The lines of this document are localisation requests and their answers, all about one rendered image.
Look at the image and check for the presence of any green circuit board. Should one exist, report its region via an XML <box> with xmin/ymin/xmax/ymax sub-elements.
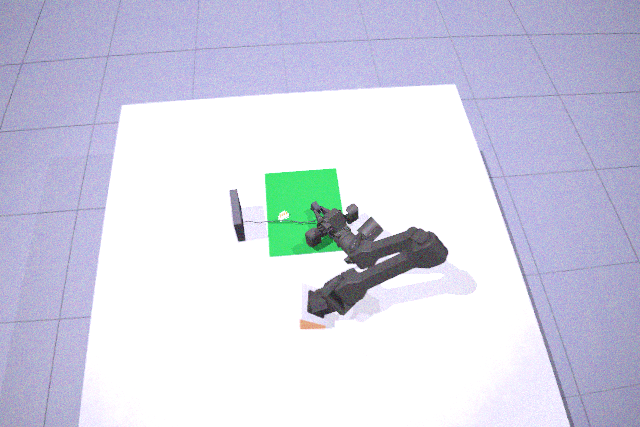
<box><xmin>265</xmin><ymin>168</ymin><xmax>343</xmax><ymax>257</ymax></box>

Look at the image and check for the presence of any black cooling fan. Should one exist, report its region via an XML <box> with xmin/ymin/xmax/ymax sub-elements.
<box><xmin>229</xmin><ymin>189</ymin><xmax>246</xmax><ymax>242</ymax></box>

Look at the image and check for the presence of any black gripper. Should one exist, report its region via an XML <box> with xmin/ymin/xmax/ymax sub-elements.
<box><xmin>305</xmin><ymin>203</ymin><xmax>359</xmax><ymax>248</ymax></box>

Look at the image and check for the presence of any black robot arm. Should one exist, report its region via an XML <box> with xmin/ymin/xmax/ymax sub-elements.
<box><xmin>307</xmin><ymin>208</ymin><xmax>449</xmax><ymax>319</ymax></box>

